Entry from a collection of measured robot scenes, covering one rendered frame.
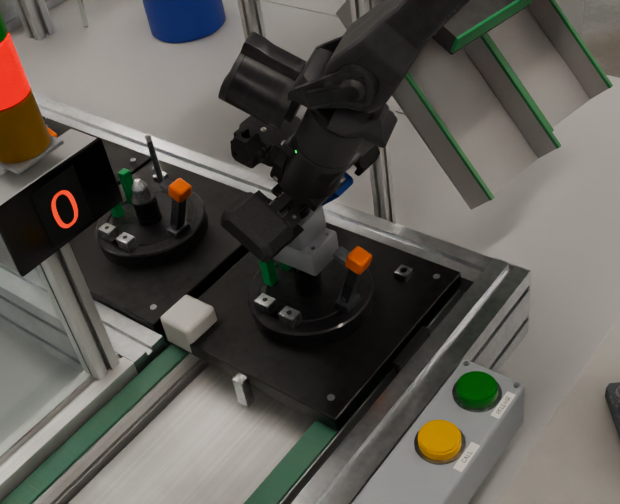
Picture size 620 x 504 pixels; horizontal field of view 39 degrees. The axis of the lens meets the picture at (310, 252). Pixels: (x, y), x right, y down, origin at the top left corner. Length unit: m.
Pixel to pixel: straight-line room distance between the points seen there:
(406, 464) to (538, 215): 0.51
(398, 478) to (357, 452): 0.05
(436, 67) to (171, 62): 0.77
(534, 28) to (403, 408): 0.58
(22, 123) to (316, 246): 0.32
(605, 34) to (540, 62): 2.30
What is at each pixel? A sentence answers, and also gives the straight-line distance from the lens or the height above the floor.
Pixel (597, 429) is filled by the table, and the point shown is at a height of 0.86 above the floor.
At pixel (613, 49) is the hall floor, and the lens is 3.40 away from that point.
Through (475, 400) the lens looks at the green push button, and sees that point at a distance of 0.86.
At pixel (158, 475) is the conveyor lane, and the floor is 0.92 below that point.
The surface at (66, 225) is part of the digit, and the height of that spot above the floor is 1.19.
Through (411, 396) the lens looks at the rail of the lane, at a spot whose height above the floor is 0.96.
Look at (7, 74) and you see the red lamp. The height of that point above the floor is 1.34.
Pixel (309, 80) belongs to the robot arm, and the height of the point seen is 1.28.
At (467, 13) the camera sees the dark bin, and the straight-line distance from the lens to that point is 0.98.
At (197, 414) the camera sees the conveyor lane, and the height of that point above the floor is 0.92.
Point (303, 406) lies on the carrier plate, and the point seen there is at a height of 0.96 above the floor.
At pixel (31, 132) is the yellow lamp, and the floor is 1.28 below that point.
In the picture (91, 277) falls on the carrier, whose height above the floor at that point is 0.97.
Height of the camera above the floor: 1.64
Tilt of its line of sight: 41 degrees down
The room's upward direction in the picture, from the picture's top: 10 degrees counter-clockwise
